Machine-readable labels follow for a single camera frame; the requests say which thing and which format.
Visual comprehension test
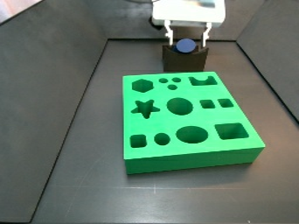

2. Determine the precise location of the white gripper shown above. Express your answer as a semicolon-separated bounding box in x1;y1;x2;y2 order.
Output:
153;0;226;48

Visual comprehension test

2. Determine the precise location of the blue cylinder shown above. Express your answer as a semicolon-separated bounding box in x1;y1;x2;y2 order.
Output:
173;38;197;53

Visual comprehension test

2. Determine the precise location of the black cradle fixture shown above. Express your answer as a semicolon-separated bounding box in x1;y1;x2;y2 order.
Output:
163;45;210;72

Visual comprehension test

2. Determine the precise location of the green foam shape board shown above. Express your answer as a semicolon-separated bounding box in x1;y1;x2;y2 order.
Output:
123;72;266;174

